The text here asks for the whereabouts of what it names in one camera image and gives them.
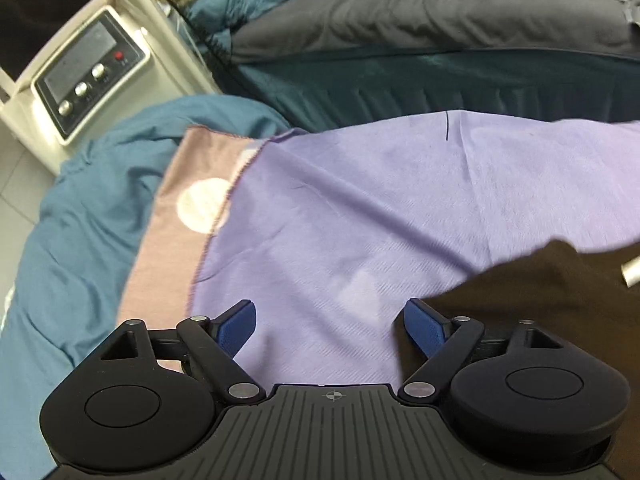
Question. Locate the dark brown long-sleeve shirt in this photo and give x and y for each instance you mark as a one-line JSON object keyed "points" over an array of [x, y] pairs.
{"points": [[541, 371]]}

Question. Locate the cream appliance with control panel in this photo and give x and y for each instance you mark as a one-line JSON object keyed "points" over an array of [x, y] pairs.
{"points": [[71, 69]]}

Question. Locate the purple floral bed sheet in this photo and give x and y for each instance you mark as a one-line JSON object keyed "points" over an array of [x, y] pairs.
{"points": [[329, 234]]}

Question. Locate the teal blue quilt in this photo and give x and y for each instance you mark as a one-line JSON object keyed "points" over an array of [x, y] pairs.
{"points": [[77, 259]]}

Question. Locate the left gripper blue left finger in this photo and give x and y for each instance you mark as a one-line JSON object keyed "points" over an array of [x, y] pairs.
{"points": [[234, 327]]}

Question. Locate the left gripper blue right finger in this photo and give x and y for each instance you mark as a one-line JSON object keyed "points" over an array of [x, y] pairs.
{"points": [[428, 328]]}

